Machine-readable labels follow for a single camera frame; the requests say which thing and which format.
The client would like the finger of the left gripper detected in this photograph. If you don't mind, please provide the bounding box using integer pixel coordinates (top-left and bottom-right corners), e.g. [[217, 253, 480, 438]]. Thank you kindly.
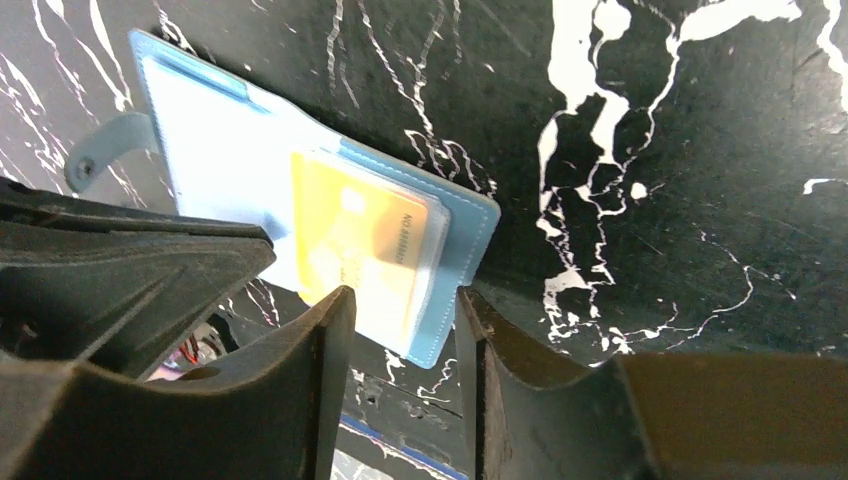
[[1, 178, 275, 379]]

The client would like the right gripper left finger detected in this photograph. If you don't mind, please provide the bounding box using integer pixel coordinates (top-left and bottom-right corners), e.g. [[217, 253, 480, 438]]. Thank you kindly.
[[1, 286, 356, 479]]

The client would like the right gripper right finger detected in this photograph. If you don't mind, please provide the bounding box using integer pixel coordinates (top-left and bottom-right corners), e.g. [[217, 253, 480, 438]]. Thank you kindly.
[[455, 287, 847, 479]]

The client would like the blue card holder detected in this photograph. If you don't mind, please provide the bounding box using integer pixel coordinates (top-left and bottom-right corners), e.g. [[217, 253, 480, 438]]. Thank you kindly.
[[64, 30, 501, 369]]

